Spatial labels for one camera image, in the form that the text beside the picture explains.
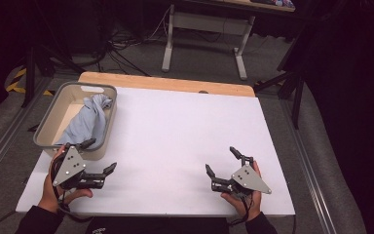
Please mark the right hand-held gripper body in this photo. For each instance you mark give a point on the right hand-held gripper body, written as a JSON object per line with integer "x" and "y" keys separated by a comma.
{"x": 248, "y": 180}

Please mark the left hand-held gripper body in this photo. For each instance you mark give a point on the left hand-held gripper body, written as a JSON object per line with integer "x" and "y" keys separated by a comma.
{"x": 69, "y": 165}

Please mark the light blue tank top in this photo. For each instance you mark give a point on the light blue tank top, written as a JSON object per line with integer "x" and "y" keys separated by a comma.
{"x": 87, "y": 123}

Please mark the beige plastic basket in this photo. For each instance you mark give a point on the beige plastic basket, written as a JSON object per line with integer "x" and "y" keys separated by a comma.
{"x": 61, "y": 104}

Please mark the person's right hand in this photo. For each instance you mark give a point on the person's right hand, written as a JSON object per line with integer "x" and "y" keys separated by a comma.
{"x": 253, "y": 204}

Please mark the person's left hand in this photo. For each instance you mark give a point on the person's left hand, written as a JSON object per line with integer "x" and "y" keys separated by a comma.
{"x": 49, "y": 198}

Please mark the grey ribbed sock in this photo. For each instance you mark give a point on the grey ribbed sock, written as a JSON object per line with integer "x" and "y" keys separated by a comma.
{"x": 162, "y": 136}

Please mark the person's dark clothed torso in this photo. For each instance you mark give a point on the person's dark clothed torso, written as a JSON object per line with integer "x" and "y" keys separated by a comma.
{"x": 159, "y": 227}

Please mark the yellow black hazard tape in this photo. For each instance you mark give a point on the yellow black hazard tape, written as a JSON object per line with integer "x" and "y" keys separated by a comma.
{"x": 19, "y": 74}

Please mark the grey metal-legged desk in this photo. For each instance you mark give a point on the grey metal-legged desk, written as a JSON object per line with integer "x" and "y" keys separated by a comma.
{"x": 207, "y": 22}

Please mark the colourful cloth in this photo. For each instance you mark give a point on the colourful cloth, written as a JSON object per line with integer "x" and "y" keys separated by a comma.
{"x": 280, "y": 3}

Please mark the aluminium floor rail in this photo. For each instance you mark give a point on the aluminium floor rail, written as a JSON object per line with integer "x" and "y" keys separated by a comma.
{"x": 0, "y": 143}
{"x": 305, "y": 169}

